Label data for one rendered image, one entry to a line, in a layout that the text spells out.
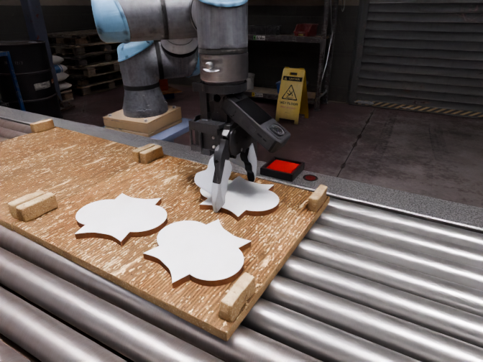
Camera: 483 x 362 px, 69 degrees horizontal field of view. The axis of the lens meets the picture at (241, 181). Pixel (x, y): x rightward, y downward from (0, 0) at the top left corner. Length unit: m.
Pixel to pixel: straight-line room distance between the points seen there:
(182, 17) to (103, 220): 0.34
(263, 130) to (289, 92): 3.70
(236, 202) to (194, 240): 0.12
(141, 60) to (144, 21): 0.58
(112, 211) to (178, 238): 0.14
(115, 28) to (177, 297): 0.41
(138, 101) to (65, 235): 0.69
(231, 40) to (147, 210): 0.30
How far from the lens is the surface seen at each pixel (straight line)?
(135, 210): 0.60
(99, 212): 0.62
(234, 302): 0.40
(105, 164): 0.83
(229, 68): 0.54
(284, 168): 0.78
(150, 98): 1.21
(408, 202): 0.74
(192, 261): 0.48
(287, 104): 4.22
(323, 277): 0.51
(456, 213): 0.74
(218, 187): 0.56
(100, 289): 0.53
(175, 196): 0.65
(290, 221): 0.58
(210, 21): 0.53
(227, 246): 0.50
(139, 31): 0.62
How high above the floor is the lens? 1.25
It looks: 27 degrees down
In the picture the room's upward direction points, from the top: straight up
